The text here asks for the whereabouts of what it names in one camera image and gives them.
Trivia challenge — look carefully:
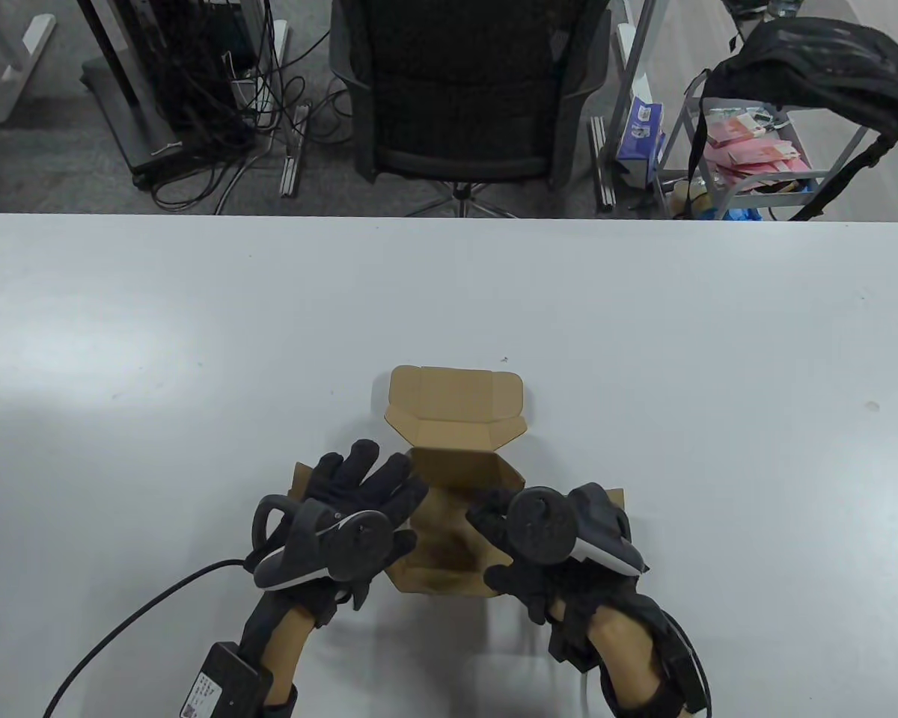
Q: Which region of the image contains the person's left hand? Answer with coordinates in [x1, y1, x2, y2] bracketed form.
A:
[243, 440, 430, 659]

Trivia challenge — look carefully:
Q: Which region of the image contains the person's right hand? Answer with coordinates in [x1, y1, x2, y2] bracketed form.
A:
[466, 486, 667, 671]

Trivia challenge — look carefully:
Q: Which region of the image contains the small brown cardboard mailer box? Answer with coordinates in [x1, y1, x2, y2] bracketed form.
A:
[292, 365, 626, 599]

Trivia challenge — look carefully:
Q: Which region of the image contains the person's left forearm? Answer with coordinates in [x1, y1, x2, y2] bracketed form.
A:
[258, 606, 323, 708]

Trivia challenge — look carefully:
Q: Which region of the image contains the black wrist sensor box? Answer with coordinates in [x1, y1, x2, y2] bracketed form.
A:
[180, 642, 274, 718]
[655, 621, 708, 711]

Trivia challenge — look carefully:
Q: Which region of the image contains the dark grey white hand controller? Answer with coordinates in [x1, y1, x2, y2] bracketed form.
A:
[248, 494, 397, 593]
[507, 482, 649, 577]

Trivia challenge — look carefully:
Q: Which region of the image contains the black mesh office chair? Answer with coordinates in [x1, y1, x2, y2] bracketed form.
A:
[329, 0, 614, 219]

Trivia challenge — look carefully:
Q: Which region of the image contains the grey metal stand base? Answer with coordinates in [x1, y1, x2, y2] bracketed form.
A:
[75, 0, 195, 188]

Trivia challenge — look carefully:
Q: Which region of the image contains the white power strip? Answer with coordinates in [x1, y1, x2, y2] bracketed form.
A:
[228, 19, 293, 128]

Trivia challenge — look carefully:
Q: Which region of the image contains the blue and white carton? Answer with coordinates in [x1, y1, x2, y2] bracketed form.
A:
[615, 97, 667, 188]

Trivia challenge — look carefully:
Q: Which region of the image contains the grey metal cart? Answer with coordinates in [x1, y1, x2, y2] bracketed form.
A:
[655, 71, 873, 222]

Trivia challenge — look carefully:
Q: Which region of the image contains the black computer tower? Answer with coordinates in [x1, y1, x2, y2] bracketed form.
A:
[146, 0, 263, 150]

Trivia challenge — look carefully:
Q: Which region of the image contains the stack of pink packets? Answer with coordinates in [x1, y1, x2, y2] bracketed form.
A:
[703, 108, 813, 191]

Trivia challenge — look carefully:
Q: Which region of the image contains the white desk leg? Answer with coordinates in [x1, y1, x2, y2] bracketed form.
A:
[0, 0, 57, 124]
[612, 0, 656, 98]

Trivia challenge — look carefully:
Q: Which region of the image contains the black backpack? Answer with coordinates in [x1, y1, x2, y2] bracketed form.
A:
[688, 16, 898, 222]

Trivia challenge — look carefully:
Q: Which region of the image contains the black sensor cable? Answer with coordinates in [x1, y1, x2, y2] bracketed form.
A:
[43, 559, 255, 718]
[666, 610, 713, 718]

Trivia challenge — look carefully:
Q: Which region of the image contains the aluminium rail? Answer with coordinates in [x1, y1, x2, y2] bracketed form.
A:
[281, 105, 309, 199]
[591, 116, 617, 210]

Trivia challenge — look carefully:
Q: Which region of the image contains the tangle of black cables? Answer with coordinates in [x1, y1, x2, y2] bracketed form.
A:
[150, 0, 367, 214]

